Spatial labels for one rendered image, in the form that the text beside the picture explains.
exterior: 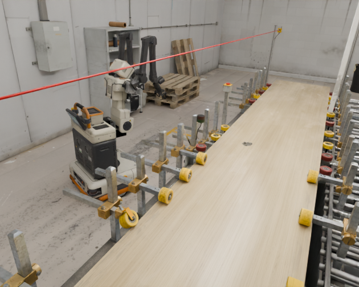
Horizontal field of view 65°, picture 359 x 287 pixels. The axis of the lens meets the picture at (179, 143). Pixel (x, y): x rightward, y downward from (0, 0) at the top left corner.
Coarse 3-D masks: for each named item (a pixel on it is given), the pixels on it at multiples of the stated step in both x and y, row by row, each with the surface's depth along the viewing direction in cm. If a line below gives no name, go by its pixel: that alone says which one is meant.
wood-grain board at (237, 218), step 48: (288, 96) 365; (240, 144) 229; (288, 144) 232; (192, 192) 166; (240, 192) 168; (288, 192) 170; (144, 240) 130; (192, 240) 132; (240, 240) 133; (288, 240) 134
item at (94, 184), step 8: (120, 152) 340; (120, 160) 323; (128, 160) 323; (80, 168) 304; (120, 168) 307; (128, 168) 308; (72, 176) 314; (88, 176) 290; (128, 176) 300; (136, 176) 307; (80, 184) 297; (88, 184) 280; (96, 184) 279; (104, 184) 284; (120, 184) 296; (88, 192) 287; (96, 192) 282; (104, 192) 287; (120, 192) 300
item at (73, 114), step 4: (68, 112) 269; (72, 112) 265; (76, 112) 283; (72, 116) 266; (76, 116) 258; (76, 120) 263; (80, 120) 262; (84, 120) 262; (88, 120) 262; (76, 124) 280; (80, 124) 263; (84, 128) 267
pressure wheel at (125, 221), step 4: (124, 212) 138; (132, 212) 138; (120, 216) 137; (124, 216) 135; (128, 216) 136; (136, 216) 139; (120, 220) 136; (124, 220) 134; (128, 220) 135; (132, 220) 137; (136, 220) 138; (120, 224) 137; (124, 224) 135; (128, 224) 134; (132, 224) 135
